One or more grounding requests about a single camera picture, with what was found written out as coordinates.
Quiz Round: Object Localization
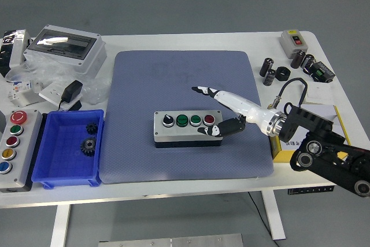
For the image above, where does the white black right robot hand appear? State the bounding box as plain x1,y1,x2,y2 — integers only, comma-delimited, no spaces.
191,86,275,138

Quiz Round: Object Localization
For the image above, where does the grey four-button control box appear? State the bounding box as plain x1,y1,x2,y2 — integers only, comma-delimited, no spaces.
153,110,225,149

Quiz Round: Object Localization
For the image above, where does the grey five-button control box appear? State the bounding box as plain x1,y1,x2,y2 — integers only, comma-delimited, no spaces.
0,109,43,193

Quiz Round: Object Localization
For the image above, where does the black cylindrical capacitor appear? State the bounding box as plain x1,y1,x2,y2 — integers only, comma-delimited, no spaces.
263,69,276,87
259,57,275,78
290,49,306,69
300,54,315,71

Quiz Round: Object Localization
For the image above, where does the black hex nut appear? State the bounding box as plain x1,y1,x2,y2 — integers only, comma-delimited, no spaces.
275,67,291,82

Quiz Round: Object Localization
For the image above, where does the yellow white cardboard box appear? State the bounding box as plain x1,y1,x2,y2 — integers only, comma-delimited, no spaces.
270,104,352,163

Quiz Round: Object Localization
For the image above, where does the black module green terminal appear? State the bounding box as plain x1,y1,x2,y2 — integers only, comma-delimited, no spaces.
309,61,336,83

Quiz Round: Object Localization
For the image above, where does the grey-blue mat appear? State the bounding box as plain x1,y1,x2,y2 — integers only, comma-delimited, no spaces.
99,50,275,185

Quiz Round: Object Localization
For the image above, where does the black table control panel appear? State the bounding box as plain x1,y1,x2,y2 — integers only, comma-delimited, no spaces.
287,186,335,196

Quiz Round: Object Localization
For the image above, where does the white table leg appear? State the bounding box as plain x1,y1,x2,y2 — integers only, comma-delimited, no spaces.
261,191,286,241
49,205,72,247

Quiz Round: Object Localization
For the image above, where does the clear plastic bag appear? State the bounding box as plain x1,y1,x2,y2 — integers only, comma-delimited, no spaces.
5,55,112,106

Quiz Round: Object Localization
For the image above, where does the silver metal plate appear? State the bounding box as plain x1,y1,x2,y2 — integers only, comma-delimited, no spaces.
98,233,243,247

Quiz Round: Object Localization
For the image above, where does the grey distribution box clear lid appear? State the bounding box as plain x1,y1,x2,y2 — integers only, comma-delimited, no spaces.
23,24,108,79

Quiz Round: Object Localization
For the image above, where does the large black gear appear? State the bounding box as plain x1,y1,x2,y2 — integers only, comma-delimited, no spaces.
80,136,98,157

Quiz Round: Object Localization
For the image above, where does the black power adapter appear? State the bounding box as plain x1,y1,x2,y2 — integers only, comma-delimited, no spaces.
58,80,84,111

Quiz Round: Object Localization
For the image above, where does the blue plastic bin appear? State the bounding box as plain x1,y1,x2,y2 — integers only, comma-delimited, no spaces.
31,109,105,190

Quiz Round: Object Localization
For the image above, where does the white circuit breaker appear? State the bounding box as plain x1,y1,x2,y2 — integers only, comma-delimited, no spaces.
7,80,44,108

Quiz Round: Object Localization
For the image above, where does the white rectangular box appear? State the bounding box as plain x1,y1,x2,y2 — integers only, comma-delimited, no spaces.
9,29,32,69

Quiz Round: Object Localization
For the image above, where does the black silver foil bag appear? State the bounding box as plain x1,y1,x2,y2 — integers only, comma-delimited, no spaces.
0,30,19,78

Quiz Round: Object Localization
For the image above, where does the grey two-button switch box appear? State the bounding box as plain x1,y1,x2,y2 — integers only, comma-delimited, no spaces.
279,29,310,59

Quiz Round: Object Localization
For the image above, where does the white wall switch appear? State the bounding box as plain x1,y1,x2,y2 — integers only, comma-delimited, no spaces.
305,81,335,105

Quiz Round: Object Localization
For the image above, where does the black cable under table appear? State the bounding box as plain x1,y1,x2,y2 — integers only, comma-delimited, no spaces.
247,191,280,247

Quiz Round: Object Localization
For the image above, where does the white wall socket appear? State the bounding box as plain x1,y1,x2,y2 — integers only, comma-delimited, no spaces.
39,82,73,106

